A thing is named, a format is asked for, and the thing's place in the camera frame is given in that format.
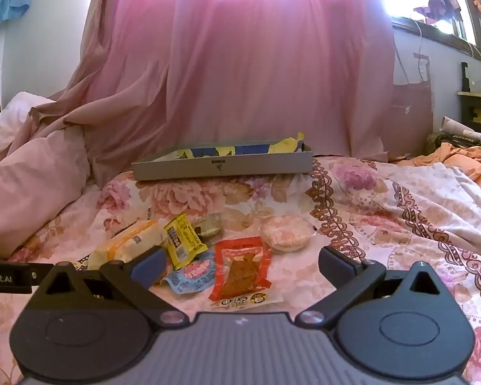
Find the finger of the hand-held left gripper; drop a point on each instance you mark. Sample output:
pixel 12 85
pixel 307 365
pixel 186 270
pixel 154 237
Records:
pixel 44 269

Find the pink duvet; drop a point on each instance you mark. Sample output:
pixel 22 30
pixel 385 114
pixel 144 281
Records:
pixel 24 192

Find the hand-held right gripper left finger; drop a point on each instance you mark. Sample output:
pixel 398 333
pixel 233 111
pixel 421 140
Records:
pixel 150 268

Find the round pink wafer packet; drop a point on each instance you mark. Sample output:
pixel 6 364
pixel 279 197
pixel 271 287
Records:
pixel 284 232

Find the olive green bag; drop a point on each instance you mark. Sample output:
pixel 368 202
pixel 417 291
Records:
pixel 441 142

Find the yellow crumpled wrapper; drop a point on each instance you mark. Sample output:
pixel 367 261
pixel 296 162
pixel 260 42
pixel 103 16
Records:
pixel 284 144

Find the yellow bread packet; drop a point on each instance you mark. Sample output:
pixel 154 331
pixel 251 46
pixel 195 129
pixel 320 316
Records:
pixel 124 242

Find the blue snack packet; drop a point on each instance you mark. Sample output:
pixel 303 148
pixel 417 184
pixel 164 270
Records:
pixel 192 274

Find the wooden window frame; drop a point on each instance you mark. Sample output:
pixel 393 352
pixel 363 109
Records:
pixel 425 30

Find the clear green snack packet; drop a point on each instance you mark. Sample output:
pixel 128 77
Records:
pixel 210 228

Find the orange blanket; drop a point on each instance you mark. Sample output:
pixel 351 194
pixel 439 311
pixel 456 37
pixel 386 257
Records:
pixel 473 160

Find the black bracket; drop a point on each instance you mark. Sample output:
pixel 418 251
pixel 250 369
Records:
pixel 465 76

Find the red snack packet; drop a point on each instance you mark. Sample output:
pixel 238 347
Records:
pixel 240 272

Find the pink curtain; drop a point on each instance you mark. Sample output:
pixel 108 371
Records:
pixel 244 68

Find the floral bed sheet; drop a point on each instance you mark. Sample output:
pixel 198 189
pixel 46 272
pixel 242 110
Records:
pixel 384 216

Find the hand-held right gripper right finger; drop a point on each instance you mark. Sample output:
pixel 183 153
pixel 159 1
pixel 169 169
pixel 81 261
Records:
pixel 336 266

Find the dark wooden table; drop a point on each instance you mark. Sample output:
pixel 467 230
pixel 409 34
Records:
pixel 477 108

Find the grey tray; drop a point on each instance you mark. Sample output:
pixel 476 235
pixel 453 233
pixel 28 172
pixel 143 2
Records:
pixel 224 166

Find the small yellow snack packet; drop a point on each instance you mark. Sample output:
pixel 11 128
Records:
pixel 182 240

